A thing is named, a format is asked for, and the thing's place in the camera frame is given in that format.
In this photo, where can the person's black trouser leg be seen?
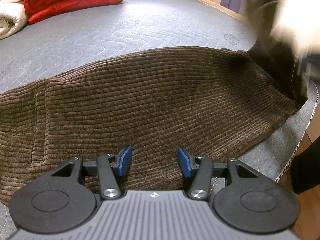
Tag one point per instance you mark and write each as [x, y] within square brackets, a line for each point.
[307, 167]

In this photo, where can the grey quilted mattress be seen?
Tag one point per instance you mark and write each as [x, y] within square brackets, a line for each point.
[130, 30]

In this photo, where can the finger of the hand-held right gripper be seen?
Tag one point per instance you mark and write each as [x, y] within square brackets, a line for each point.
[310, 65]

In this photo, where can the purple box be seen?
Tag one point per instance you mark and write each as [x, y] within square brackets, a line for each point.
[232, 0]

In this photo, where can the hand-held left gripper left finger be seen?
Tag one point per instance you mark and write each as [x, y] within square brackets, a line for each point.
[125, 160]

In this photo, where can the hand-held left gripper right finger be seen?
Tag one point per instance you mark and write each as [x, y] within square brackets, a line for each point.
[184, 162]

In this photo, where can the white folded blanket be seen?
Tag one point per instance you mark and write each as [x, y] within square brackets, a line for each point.
[11, 12]

